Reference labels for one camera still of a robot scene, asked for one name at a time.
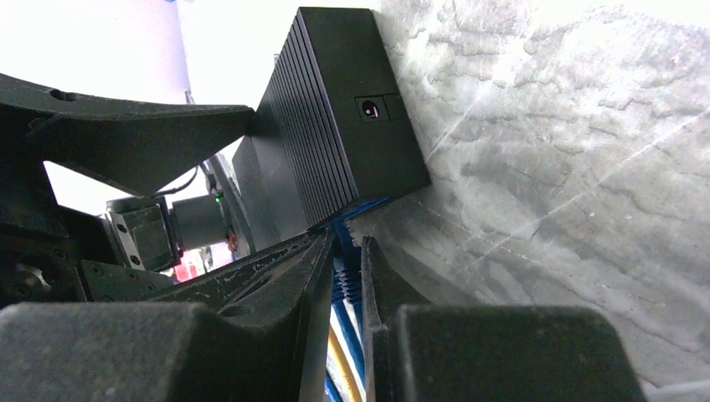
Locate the blue ethernet cable long loop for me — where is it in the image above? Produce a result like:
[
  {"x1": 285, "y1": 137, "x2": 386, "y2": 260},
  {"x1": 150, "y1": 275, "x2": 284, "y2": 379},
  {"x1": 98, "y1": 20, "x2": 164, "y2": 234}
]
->
[{"x1": 325, "y1": 301, "x2": 367, "y2": 401}]

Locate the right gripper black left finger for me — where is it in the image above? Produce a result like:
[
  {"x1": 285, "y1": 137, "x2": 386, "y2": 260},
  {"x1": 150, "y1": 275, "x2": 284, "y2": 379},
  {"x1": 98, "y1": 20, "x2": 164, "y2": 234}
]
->
[{"x1": 1, "y1": 229, "x2": 333, "y2": 401}]

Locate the yellow ethernet cable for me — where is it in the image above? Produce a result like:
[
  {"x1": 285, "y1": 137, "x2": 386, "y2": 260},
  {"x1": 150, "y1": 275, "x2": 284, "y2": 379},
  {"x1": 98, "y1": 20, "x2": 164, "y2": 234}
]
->
[{"x1": 328, "y1": 327, "x2": 364, "y2": 402}]

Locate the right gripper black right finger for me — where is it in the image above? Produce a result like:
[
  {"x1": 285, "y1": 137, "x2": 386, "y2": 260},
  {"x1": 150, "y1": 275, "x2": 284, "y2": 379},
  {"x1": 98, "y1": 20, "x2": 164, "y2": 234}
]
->
[{"x1": 361, "y1": 237, "x2": 645, "y2": 401}]

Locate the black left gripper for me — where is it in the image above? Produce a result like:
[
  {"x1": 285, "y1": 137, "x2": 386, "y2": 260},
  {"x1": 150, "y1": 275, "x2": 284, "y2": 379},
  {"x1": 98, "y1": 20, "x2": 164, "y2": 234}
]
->
[{"x1": 1, "y1": 75, "x2": 255, "y2": 307}]

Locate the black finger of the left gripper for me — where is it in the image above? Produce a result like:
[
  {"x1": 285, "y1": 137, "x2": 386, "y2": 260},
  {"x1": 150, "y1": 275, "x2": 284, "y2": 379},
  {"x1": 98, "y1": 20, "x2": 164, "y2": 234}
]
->
[{"x1": 149, "y1": 233, "x2": 327, "y2": 311}]

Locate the black network switch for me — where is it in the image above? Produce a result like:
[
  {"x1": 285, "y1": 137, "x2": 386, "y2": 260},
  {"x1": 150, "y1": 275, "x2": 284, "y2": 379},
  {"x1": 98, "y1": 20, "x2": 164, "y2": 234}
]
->
[{"x1": 232, "y1": 7, "x2": 430, "y2": 251}]

